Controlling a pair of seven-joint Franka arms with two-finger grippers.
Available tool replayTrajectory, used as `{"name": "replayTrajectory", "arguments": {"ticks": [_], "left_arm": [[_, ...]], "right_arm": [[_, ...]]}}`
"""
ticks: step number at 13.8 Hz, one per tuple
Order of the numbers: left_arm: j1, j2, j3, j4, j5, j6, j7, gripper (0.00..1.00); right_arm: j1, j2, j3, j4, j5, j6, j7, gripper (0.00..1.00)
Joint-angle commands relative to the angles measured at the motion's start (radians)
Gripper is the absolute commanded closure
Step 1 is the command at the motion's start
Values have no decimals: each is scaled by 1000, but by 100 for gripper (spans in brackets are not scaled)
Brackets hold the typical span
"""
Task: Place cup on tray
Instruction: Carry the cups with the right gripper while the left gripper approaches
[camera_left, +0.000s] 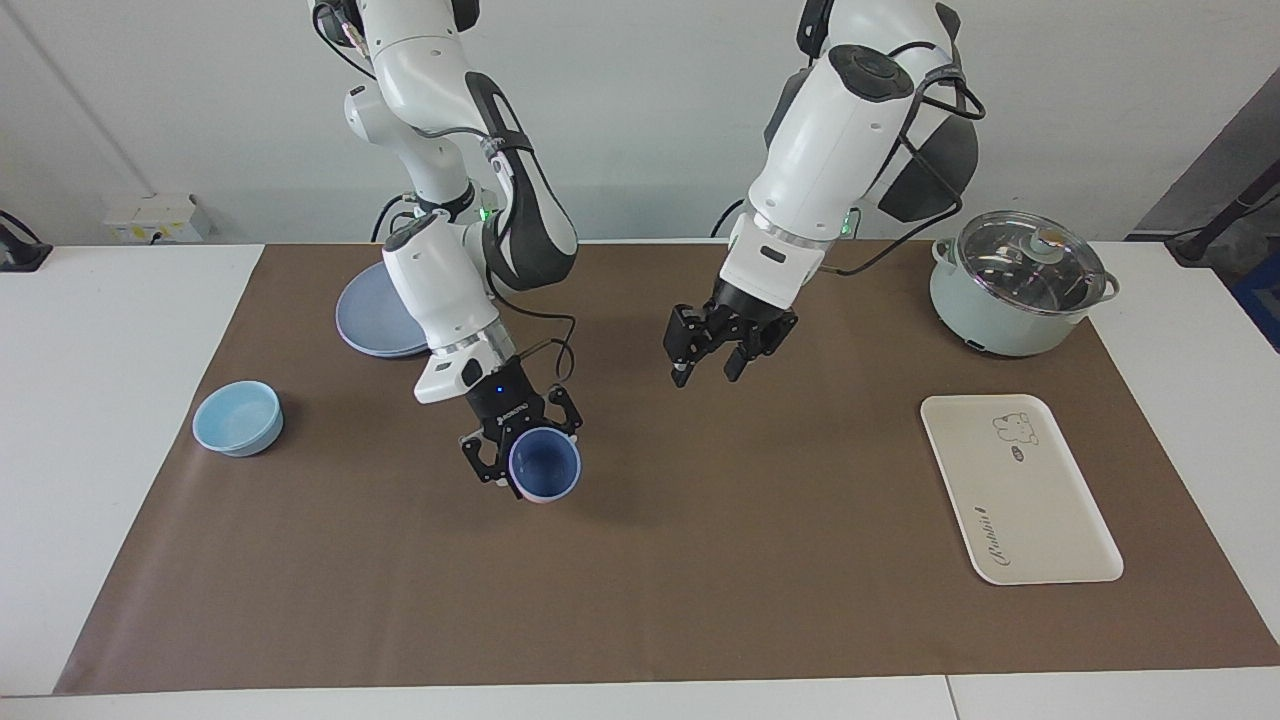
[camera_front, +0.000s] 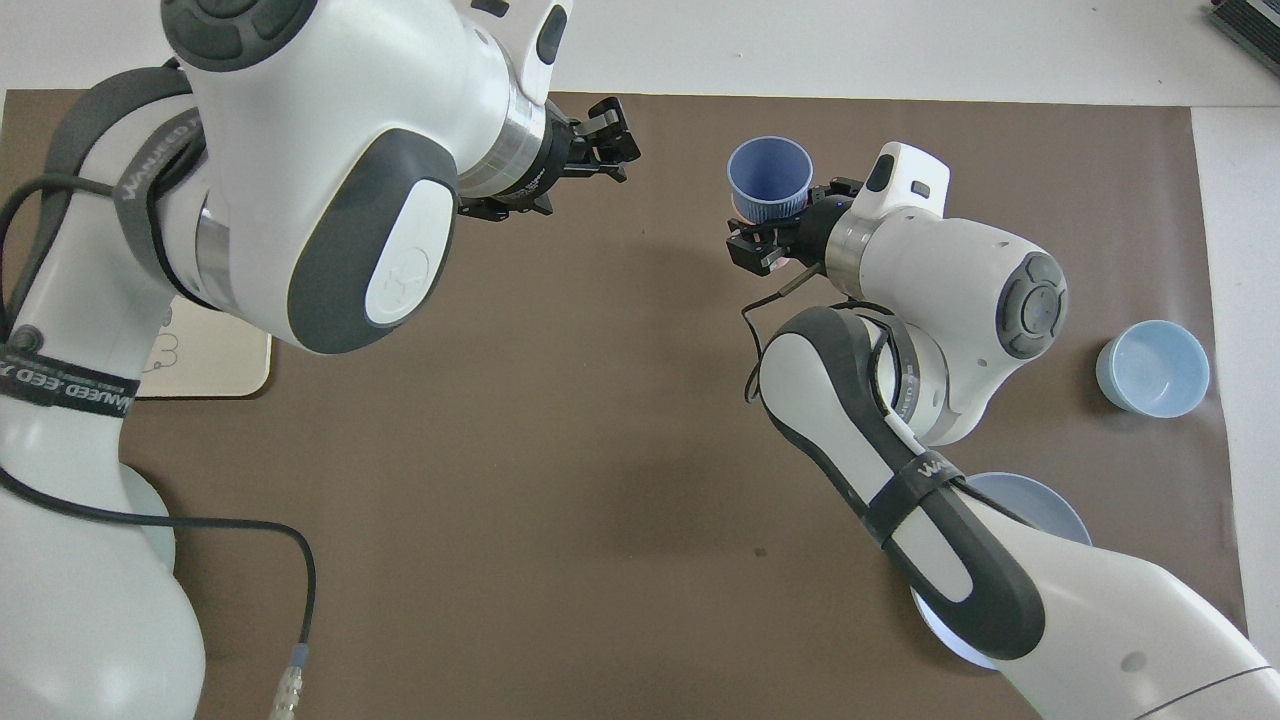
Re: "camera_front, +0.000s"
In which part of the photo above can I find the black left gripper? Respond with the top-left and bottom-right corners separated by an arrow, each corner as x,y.
458,97 -> 642,216

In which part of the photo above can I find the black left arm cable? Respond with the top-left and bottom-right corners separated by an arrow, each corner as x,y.
0,172 -> 318,720

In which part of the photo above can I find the grey ribbed device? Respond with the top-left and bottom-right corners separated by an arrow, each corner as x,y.
1207,0 -> 1280,53

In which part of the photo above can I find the mint green cooking pot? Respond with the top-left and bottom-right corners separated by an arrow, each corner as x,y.
120,465 -> 177,576

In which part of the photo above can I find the light blue bowl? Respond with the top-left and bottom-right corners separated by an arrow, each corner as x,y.
1096,320 -> 1211,419

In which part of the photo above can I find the brown table mat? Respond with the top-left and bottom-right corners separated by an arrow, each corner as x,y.
0,88 -> 1259,720

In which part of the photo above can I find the pale blue plate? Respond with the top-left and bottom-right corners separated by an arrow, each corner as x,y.
907,472 -> 1093,672

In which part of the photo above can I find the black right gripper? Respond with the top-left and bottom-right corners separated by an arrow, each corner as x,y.
727,178 -> 861,278

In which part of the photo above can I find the cream rabbit print tray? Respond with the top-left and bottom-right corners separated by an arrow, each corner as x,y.
135,295 -> 273,399

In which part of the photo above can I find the blue ribbed cup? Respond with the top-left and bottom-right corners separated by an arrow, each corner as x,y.
727,136 -> 814,223

